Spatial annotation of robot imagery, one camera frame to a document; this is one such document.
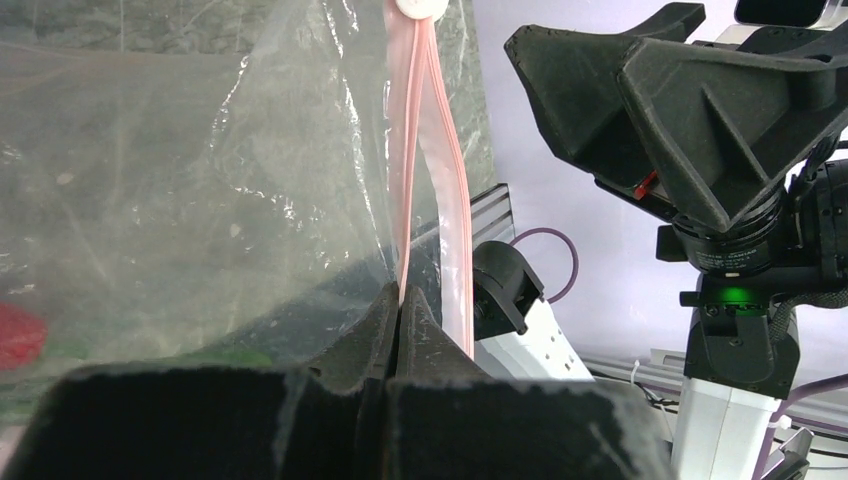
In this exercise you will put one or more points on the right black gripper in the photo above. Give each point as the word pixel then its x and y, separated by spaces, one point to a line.
pixel 739 141

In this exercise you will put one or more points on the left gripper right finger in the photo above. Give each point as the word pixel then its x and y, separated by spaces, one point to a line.
pixel 425 351

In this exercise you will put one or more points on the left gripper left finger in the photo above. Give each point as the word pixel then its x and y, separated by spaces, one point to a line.
pixel 363 357

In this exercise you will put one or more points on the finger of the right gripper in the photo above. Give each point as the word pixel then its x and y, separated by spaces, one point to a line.
pixel 569 78

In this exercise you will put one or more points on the clear zip top bag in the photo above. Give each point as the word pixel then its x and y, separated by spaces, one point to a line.
pixel 184 173

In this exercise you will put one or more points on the green cucumber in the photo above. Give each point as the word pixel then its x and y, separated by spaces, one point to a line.
pixel 61 356

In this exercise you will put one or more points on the red chili pepper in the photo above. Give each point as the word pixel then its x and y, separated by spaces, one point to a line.
pixel 23 336

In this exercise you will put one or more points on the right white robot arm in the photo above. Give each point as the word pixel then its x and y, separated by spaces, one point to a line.
pixel 737 375

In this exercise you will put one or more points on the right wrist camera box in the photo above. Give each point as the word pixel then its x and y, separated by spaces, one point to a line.
pixel 750 15

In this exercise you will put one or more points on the aluminium frame rail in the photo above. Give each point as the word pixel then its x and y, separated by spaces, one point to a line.
pixel 624 302

